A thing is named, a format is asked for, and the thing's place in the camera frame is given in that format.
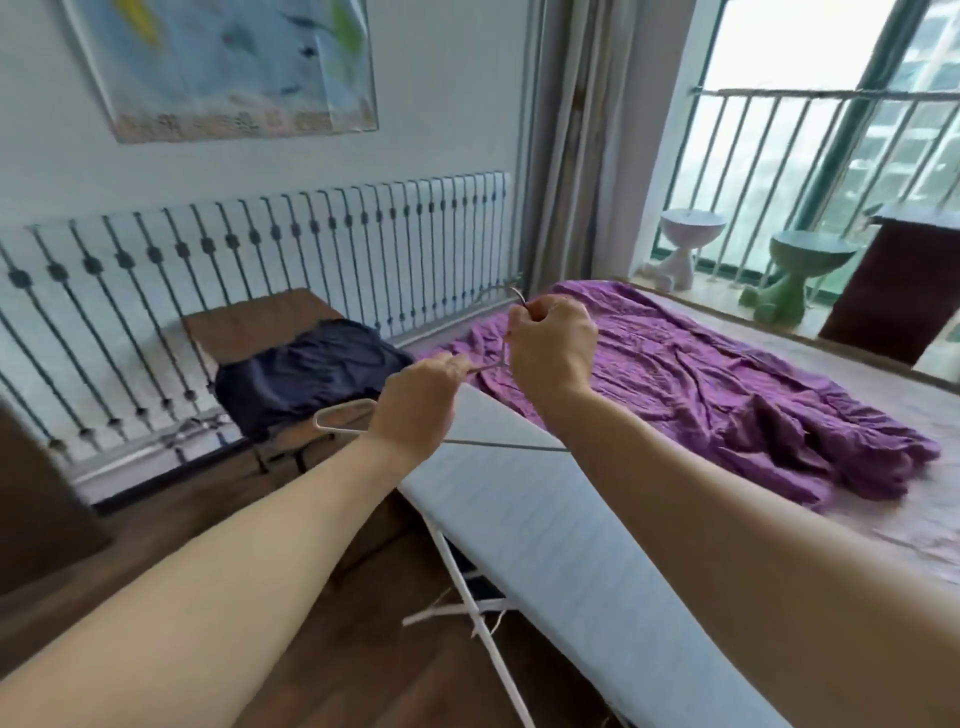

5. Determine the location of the wall map poster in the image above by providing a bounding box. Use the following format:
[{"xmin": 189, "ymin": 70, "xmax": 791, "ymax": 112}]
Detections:
[{"xmin": 58, "ymin": 0, "xmax": 381, "ymax": 144}]

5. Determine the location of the white figure-shaped stool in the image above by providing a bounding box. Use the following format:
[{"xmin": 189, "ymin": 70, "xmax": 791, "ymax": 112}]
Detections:
[{"xmin": 639, "ymin": 207, "xmax": 729, "ymax": 294}]

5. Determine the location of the dark brown furniture panel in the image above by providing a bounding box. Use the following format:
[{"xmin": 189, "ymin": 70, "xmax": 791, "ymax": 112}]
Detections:
[{"xmin": 0, "ymin": 396, "xmax": 115, "ymax": 601}]

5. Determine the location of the person's right forearm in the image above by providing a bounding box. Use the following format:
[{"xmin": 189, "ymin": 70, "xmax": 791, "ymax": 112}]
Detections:
[{"xmin": 531, "ymin": 384, "xmax": 960, "ymax": 728}]

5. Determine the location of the dark green window frame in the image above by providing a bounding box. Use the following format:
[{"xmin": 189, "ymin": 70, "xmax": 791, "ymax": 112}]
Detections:
[{"xmin": 648, "ymin": 0, "xmax": 960, "ymax": 286}]

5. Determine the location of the purple crumpled cloth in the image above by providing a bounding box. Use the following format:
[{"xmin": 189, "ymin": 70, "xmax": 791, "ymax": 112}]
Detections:
[{"xmin": 411, "ymin": 279, "xmax": 943, "ymax": 513}]

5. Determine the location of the metal wire clothes hanger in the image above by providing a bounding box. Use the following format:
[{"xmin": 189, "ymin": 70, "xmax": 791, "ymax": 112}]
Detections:
[{"xmin": 312, "ymin": 285, "xmax": 571, "ymax": 456}]

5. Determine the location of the light blue ironing board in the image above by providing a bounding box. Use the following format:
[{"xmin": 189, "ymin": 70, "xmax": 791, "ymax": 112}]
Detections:
[{"xmin": 396, "ymin": 381, "xmax": 798, "ymax": 728}]

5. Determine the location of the white window guard railing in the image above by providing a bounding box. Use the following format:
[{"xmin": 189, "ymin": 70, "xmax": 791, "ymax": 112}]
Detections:
[{"xmin": 651, "ymin": 87, "xmax": 960, "ymax": 289}]

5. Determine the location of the person's left hand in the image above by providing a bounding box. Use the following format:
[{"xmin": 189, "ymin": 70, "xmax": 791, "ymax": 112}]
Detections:
[{"xmin": 365, "ymin": 352, "xmax": 476, "ymax": 471}]

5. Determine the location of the dark navy garment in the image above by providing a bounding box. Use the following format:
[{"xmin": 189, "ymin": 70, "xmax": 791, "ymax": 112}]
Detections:
[{"xmin": 214, "ymin": 318, "xmax": 416, "ymax": 445}]

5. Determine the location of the dark brown wooden cabinet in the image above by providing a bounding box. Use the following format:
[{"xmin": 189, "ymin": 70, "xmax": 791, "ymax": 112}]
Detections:
[{"xmin": 816, "ymin": 205, "xmax": 960, "ymax": 369}]

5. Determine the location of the brown wooden stool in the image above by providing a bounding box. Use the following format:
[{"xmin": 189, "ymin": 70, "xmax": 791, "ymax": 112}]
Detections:
[{"xmin": 181, "ymin": 288, "xmax": 348, "ymax": 477}]

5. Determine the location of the green figure-shaped stool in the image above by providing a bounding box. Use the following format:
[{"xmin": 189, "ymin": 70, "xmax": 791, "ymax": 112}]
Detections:
[{"xmin": 738, "ymin": 230, "xmax": 858, "ymax": 328}]

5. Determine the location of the beige curtain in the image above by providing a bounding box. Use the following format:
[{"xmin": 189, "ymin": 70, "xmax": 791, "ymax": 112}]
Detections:
[{"xmin": 517, "ymin": 0, "xmax": 723, "ymax": 301}]

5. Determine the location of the person's right hand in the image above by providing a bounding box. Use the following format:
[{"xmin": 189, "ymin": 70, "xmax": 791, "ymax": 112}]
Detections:
[{"xmin": 504, "ymin": 294, "xmax": 600, "ymax": 404}]

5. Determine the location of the beige bed mattress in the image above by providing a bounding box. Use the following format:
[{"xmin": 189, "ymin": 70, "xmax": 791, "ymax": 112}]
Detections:
[{"xmin": 637, "ymin": 288, "xmax": 960, "ymax": 588}]

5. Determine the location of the person's left forearm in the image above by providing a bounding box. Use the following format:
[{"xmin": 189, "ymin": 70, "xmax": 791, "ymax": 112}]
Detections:
[{"xmin": 0, "ymin": 435, "xmax": 435, "ymax": 728}]

